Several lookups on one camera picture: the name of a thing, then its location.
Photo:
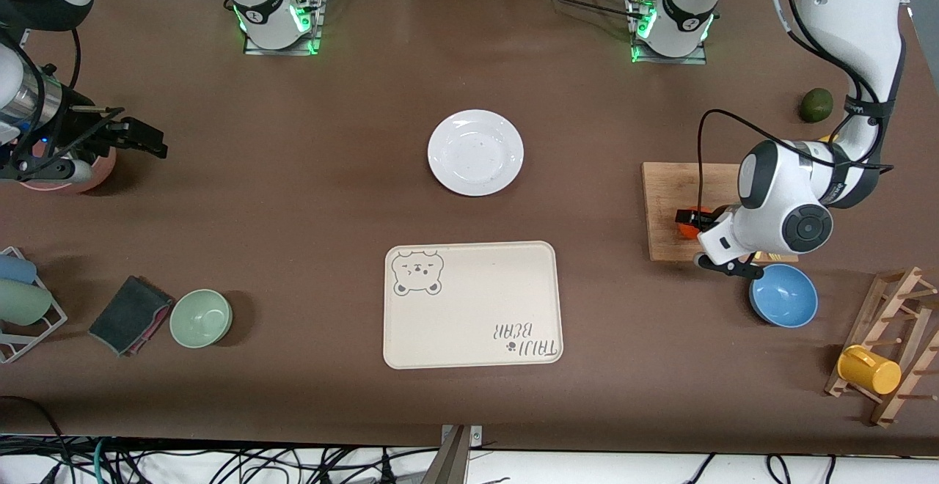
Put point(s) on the pale green bowl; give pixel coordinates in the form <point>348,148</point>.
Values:
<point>200,318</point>

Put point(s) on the pale green cup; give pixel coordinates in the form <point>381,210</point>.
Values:
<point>22,302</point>

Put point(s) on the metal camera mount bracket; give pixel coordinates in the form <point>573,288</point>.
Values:
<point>456,455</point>

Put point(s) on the white round plate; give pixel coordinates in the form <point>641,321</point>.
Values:
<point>475,152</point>

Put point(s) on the pink folded cloth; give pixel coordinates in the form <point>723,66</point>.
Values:
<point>157,324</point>

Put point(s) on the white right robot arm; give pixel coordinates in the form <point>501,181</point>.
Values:
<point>257,0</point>

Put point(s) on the yellow lemon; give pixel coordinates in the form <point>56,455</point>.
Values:
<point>827,138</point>

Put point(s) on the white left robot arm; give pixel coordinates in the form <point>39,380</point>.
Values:
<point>851,15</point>

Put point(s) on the wooden mug rack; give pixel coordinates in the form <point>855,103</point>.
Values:
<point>891,286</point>

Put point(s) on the dark grey folded cloth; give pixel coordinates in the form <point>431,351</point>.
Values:
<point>128,312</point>

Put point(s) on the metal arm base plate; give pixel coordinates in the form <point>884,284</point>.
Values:
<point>697,59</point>
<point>314,26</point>

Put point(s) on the yellow mug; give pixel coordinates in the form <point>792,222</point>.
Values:
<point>869,370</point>

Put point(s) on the green avocado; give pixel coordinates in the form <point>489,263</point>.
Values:
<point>816,105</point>

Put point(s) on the orange fruit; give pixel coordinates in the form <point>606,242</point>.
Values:
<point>689,232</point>

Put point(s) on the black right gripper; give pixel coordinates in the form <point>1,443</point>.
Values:
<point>79,136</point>

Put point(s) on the blue bowl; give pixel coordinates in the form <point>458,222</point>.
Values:
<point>783,297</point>

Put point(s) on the cream bear print tray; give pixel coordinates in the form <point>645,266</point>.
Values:
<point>469,308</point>

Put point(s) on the pale blue cup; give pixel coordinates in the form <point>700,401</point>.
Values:
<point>16,269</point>

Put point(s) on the pink bowl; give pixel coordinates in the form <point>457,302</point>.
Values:
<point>104,170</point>

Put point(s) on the wooden cutting board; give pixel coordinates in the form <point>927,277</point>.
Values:
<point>667,191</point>

